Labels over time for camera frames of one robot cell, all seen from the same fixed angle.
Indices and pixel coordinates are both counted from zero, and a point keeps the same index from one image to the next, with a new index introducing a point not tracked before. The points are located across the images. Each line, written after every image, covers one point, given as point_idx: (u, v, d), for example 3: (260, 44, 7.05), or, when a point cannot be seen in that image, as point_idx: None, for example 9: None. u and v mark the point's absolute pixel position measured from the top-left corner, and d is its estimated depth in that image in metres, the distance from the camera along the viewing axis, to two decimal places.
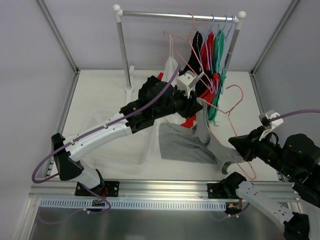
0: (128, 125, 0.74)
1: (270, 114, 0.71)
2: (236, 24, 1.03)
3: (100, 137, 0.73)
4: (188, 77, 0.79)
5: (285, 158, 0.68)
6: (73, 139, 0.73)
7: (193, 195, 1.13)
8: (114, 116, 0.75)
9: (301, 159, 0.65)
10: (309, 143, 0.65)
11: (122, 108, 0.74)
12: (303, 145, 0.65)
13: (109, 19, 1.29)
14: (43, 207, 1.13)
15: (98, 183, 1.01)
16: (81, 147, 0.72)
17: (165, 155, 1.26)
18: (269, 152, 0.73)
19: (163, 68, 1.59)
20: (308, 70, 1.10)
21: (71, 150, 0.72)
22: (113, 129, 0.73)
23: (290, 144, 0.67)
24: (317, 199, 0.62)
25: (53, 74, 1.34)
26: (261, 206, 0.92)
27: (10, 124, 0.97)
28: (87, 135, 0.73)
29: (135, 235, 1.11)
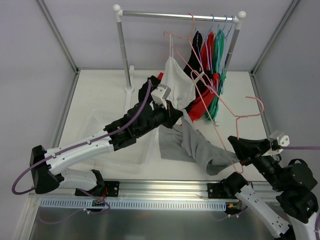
0: (110, 143, 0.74)
1: (281, 138, 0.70)
2: (236, 24, 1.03)
3: (82, 152, 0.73)
4: (161, 90, 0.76)
5: (283, 179, 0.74)
6: (55, 152, 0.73)
7: (194, 195, 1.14)
8: (97, 133, 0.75)
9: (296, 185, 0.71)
10: (308, 174, 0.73)
11: (106, 126, 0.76)
12: (303, 176, 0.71)
13: (109, 19, 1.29)
14: (43, 207, 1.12)
15: (94, 185, 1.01)
16: (62, 161, 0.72)
17: (164, 155, 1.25)
18: (268, 167, 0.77)
19: (164, 68, 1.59)
20: (308, 71, 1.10)
21: (51, 163, 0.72)
22: (96, 146, 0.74)
23: (292, 171, 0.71)
24: (294, 213, 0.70)
25: (53, 74, 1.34)
26: (262, 217, 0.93)
27: (10, 124, 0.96)
28: (69, 149, 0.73)
29: (135, 235, 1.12)
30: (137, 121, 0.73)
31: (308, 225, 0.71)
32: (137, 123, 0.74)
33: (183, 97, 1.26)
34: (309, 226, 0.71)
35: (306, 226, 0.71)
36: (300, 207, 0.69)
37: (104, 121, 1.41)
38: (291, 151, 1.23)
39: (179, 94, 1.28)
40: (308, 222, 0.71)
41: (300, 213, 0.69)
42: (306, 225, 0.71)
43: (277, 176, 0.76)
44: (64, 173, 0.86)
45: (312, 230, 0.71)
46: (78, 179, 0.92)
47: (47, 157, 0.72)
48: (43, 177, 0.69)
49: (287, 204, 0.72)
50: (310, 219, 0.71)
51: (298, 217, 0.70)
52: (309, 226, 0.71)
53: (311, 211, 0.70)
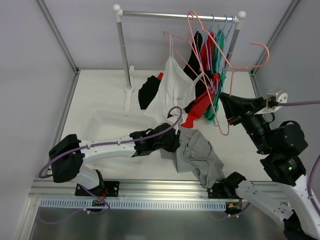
0: (135, 148, 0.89)
1: (279, 95, 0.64)
2: (236, 24, 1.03)
3: (112, 150, 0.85)
4: None
5: (272, 141, 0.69)
6: (90, 144, 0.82)
7: (194, 195, 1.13)
8: (125, 138, 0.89)
9: (285, 146, 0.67)
10: (299, 137, 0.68)
11: (130, 133, 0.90)
12: (295, 138, 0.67)
13: (109, 19, 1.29)
14: (44, 207, 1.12)
15: (96, 184, 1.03)
16: (94, 153, 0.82)
17: (164, 155, 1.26)
18: (258, 128, 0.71)
19: (163, 68, 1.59)
20: (307, 71, 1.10)
21: (86, 153, 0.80)
22: (124, 148, 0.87)
23: (284, 131, 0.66)
24: (278, 176, 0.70)
25: (53, 74, 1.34)
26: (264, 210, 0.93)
27: (9, 124, 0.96)
28: (104, 144, 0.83)
29: (135, 234, 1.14)
30: (161, 136, 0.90)
31: (297, 190, 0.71)
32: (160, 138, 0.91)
33: (183, 97, 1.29)
34: (299, 190, 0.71)
35: (297, 192, 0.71)
36: (284, 170, 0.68)
37: (104, 121, 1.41)
38: None
39: (179, 94, 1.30)
40: (296, 186, 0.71)
41: (283, 175, 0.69)
42: (294, 188, 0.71)
43: (265, 137, 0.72)
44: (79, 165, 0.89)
45: (304, 196, 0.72)
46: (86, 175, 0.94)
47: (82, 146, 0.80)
48: (77, 163, 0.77)
49: (272, 167, 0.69)
50: (297, 183, 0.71)
51: (280, 179, 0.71)
52: (298, 191, 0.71)
53: (294, 174, 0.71)
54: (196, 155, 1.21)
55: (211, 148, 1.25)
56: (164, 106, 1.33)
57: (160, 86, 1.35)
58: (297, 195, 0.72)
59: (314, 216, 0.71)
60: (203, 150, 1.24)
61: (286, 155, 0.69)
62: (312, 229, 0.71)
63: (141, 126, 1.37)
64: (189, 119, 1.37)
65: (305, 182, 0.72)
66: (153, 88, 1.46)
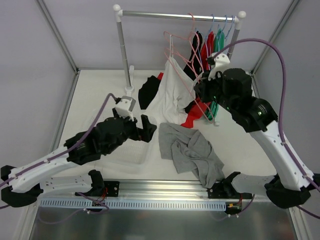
0: (69, 160, 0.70)
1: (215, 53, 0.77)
2: (236, 24, 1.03)
3: (42, 173, 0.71)
4: (126, 102, 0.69)
5: (225, 91, 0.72)
6: (16, 173, 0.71)
7: (193, 195, 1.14)
8: (57, 150, 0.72)
9: (233, 86, 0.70)
10: (241, 74, 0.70)
11: (66, 141, 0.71)
12: (235, 74, 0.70)
13: (109, 19, 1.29)
14: (44, 207, 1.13)
15: (90, 187, 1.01)
16: (24, 181, 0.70)
17: (164, 155, 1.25)
18: (215, 89, 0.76)
19: (163, 68, 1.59)
20: (306, 70, 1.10)
21: (13, 184, 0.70)
22: (55, 164, 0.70)
23: (223, 74, 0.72)
24: (248, 123, 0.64)
25: (53, 74, 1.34)
26: (252, 187, 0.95)
27: (9, 124, 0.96)
28: (29, 169, 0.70)
29: (135, 235, 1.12)
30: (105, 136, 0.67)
31: (269, 135, 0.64)
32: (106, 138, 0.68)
33: (183, 97, 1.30)
34: (271, 136, 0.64)
35: (269, 138, 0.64)
36: (252, 113, 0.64)
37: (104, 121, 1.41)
38: None
39: (178, 94, 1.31)
40: (268, 132, 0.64)
41: (252, 121, 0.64)
42: (266, 134, 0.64)
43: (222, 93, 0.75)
44: (45, 184, 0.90)
45: (278, 142, 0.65)
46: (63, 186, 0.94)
47: (10, 178, 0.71)
48: (10, 195, 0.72)
49: (236, 114, 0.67)
50: (268, 127, 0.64)
51: (252, 127, 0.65)
52: (271, 136, 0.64)
53: (266, 118, 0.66)
54: (195, 154, 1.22)
55: (210, 148, 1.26)
56: (164, 105, 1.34)
57: (160, 86, 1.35)
58: (270, 141, 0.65)
59: (290, 164, 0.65)
60: (203, 150, 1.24)
61: (245, 98, 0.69)
62: (290, 178, 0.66)
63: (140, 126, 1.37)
64: (190, 118, 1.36)
65: (276, 127, 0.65)
66: (153, 89, 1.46)
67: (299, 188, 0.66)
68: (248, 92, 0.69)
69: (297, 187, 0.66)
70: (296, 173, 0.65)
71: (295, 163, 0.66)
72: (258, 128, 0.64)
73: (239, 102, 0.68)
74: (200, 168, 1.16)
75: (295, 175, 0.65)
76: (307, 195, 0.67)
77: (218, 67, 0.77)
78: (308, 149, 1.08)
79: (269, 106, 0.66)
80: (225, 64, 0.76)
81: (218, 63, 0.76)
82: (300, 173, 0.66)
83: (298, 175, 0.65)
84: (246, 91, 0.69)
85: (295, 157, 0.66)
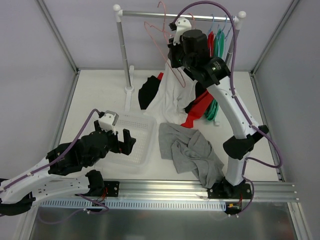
0: (51, 172, 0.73)
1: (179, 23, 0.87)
2: (236, 24, 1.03)
3: (27, 185, 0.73)
4: (109, 116, 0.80)
5: (185, 50, 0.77)
6: (5, 186, 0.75)
7: (193, 195, 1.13)
8: (41, 162, 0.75)
9: (190, 44, 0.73)
10: (197, 32, 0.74)
11: (47, 154, 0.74)
12: (191, 33, 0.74)
13: (109, 19, 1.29)
14: (44, 207, 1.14)
15: (86, 189, 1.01)
16: (11, 194, 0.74)
17: (164, 155, 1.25)
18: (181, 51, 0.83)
19: (163, 68, 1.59)
20: (306, 70, 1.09)
21: (2, 196, 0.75)
22: (38, 177, 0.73)
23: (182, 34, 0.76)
24: (203, 77, 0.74)
25: (53, 74, 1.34)
26: (234, 171, 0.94)
27: (9, 123, 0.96)
28: (14, 182, 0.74)
29: (135, 235, 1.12)
30: (88, 150, 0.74)
31: (222, 88, 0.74)
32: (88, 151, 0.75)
33: (183, 97, 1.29)
34: (224, 90, 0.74)
35: (221, 91, 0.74)
36: (207, 70, 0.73)
37: None
38: (289, 150, 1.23)
39: (178, 94, 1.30)
40: (220, 85, 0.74)
41: (206, 76, 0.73)
42: (218, 87, 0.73)
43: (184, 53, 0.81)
44: (38, 192, 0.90)
45: (229, 95, 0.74)
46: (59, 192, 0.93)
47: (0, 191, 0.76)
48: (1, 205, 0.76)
49: (195, 71, 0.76)
50: (221, 82, 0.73)
51: (207, 82, 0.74)
52: (223, 89, 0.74)
53: (220, 74, 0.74)
54: (195, 156, 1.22)
55: (210, 148, 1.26)
56: (164, 106, 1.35)
57: (160, 86, 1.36)
58: (222, 94, 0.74)
59: (239, 114, 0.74)
60: (203, 150, 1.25)
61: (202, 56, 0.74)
62: (238, 128, 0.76)
63: (139, 126, 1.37)
64: (190, 119, 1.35)
65: (228, 82, 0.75)
66: (153, 88, 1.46)
67: (246, 136, 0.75)
68: (204, 49, 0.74)
69: (244, 135, 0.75)
70: (244, 123, 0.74)
71: (243, 114, 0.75)
72: (212, 82, 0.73)
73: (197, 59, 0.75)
74: (200, 168, 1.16)
75: (243, 124, 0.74)
76: (252, 143, 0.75)
77: (181, 31, 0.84)
78: (308, 149, 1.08)
79: (224, 64, 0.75)
80: (186, 28, 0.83)
81: (179, 27, 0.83)
82: (247, 123, 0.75)
83: (245, 125, 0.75)
84: (202, 49, 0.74)
85: (242, 109, 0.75)
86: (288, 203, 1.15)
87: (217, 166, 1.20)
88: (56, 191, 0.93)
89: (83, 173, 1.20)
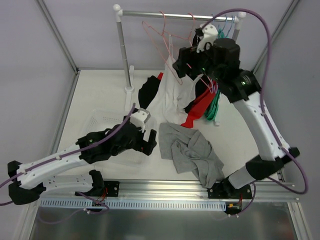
0: (81, 158, 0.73)
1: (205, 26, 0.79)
2: (236, 24, 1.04)
3: (52, 169, 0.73)
4: (143, 113, 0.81)
5: (214, 60, 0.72)
6: (26, 169, 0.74)
7: (194, 195, 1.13)
8: (70, 147, 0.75)
9: (221, 55, 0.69)
10: (229, 43, 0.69)
11: (78, 140, 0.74)
12: (224, 42, 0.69)
13: (109, 19, 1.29)
14: (44, 207, 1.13)
15: (89, 187, 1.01)
16: (32, 177, 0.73)
17: (164, 155, 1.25)
18: (204, 59, 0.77)
19: (163, 68, 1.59)
20: (306, 70, 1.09)
21: (22, 179, 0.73)
22: (66, 162, 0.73)
23: (213, 43, 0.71)
24: (231, 91, 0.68)
25: (53, 74, 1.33)
26: (245, 180, 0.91)
27: (9, 123, 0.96)
28: (40, 165, 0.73)
29: (135, 235, 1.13)
30: (120, 138, 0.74)
31: (250, 105, 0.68)
32: (120, 140, 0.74)
33: (183, 97, 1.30)
34: (252, 106, 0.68)
35: (250, 107, 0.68)
36: (237, 84, 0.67)
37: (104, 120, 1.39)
38: None
39: (179, 94, 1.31)
40: (249, 102, 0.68)
41: (235, 89, 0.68)
42: (247, 103, 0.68)
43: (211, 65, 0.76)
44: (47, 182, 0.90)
45: (258, 113, 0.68)
46: (65, 185, 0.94)
47: (18, 174, 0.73)
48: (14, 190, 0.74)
49: (222, 84, 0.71)
50: (249, 98, 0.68)
51: (236, 96, 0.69)
52: (250, 105, 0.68)
53: (250, 90, 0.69)
54: (195, 155, 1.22)
55: (211, 148, 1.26)
56: (164, 106, 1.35)
57: (160, 86, 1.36)
58: (250, 110, 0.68)
59: (267, 134, 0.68)
60: (203, 150, 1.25)
61: (232, 69, 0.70)
62: (265, 147, 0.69)
63: None
64: (190, 119, 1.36)
65: (257, 98, 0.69)
66: (153, 88, 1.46)
67: (275, 159, 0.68)
68: (236, 61, 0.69)
69: (271, 157, 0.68)
70: (273, 144, 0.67)
71: (273, 135, 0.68)
72: (240, 97, 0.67)
73: (226, 72, 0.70)
74: (200, 168, 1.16)
75: (272, 145, 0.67)
76: (281, 166, 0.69)
77: (211, 37, 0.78)
78: (308, 150, 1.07)
79: (254, 78, 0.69)
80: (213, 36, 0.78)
81: (206, 34, 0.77)
82: (276, 144, 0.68)
83: (274, 146, 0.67)
84: (234, 61, 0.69)
85: (272, 129, 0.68)
86: (288, 203, 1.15)
87: (217, 166, 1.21)
88: (64, 184, 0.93)
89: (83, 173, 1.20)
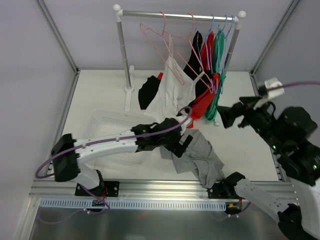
0: (136, 144, 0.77)
1: (269, 83, 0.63)
2: (236, 24, 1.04)
3: (110, 147, 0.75)
4: None
5: (277, 129, 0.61)
6: (85, 143, 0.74)
7: (193, 195, 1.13)
8: (126, 132, 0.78)
9: (292, 132, 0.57)
10: (305, 117, 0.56)
11: (133, 127, 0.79)
12: (299, 117, 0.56)
13: (109, 19, 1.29)
14: (43, 207, 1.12)
15: (96, 184, 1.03)
16: (91, 152, 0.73)
17: (164, 156, 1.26)
18: (261, 122, 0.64)
19: (163, 68, 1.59)
20: (307, 70, 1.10)
21: (80, 152, 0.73)
22: (123, 144, 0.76)
23: (282, 114, 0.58)
24: (297, 171, 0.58)
25: (53, 74, 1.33)
26: (263, 207, 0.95)
27: (10, 123, 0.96)
28: (100, 142, 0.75)
29: (135, 234, 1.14)
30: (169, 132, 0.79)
31: (316, 189, 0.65)
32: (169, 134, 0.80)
33: (183, 97, 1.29)
34: (316, 191, 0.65)
35: (314, 191, 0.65)
36: (305, 163, 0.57)
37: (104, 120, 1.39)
38: None
39: (179, 94, 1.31)
40: (316, 187, 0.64)
41: (304, 171, 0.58)
42: (313, 188, 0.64)
43: (271, 129, 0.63)
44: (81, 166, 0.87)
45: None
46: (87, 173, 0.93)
47: (76, 146, 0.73)
48: (69, 162, 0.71)
49: (287, 162, 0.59)
50: (317, 183, 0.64)
51: (301, 176, 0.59)
52: (316, 190, 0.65)
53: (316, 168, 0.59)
54: (195, 155, 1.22)
55: (211, 148, 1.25)
56: (164, 106, 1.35)
57: (160, 86, 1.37)
58: (313, 194, 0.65)
59: None
60: (203, 149, 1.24)
61: (301, 145, 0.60)
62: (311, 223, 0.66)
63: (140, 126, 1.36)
64: None
65: None
66: (153, 88, 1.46)
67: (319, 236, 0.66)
68: (306, 142, 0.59)
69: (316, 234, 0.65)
70: None
71: None
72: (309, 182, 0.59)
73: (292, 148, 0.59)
74: (200, 169, 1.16)
75: None
76: None
77: (271, 99, 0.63)
78: None
79: None
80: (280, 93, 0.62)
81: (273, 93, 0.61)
82: None
83: None
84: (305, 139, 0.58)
85: None
86: None
87: (217, 166, 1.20)
88: (87, 173, 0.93)
89: None
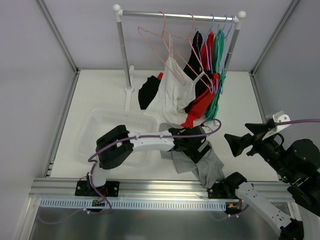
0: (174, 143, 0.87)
1: (277, 116, 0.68)
2: (236, 24, 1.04)
3: (155, 143, 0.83)
4: None
5: (286, 161, 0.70)
6: (138, 135, 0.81)
7: (194, 195, 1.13)
8: (165, 132, 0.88)
9: (303, 165, 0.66)
10: (313, 151, 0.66)
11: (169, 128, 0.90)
12: (308, 152, 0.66)
13: (109, 19, 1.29)
14: (44, 207, 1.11)
15: (102, 183, 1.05)
16: (141, 144, 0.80)
17: (164, 155, 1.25)
18: (272, 153, 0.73)
19: (163, 68, 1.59)
20: (307, 70, 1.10)
21: (134, 143, 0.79)
22: (165, 142, 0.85)
23: (293, 148, 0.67)
24: (308, 203, 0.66)
25: (53, 74, 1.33)
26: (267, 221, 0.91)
27: (9, 124, 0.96)
28: (148, 136, 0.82)
29: (135, 234, 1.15)
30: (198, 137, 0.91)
31: None
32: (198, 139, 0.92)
33: (183, 97, 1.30)
34: None
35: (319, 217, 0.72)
36: (315, 194, 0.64)
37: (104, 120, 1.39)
38: None
39: (179, 94, 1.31)
40: None
41: (314, 203, 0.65)
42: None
43: (281, 160, 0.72)
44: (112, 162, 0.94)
45: None
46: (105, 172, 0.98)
47: (131, 136, 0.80)
48: (124, 149, 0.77)
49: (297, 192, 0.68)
50: None
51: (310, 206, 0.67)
52: None
53: None
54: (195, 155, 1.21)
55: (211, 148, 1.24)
56: (164, 105, 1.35)
57: (160, 86, 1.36)
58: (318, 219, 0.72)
59: None
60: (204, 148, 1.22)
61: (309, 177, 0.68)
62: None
63: (139, 126, 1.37)
64: (190, 119, 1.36)
65: None
66: (153, 89, 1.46)
67: None
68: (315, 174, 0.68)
69: None
70: None
71: None
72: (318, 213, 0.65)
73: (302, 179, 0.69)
74: (200, 168, 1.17)
75: None
76: None
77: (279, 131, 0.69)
78: None
79: None
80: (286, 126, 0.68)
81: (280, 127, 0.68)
82: None
83: None
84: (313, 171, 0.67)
85: None
86: (288, 203, 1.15)
87: (217, 166, 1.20)
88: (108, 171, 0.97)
89: (83, 173, 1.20)
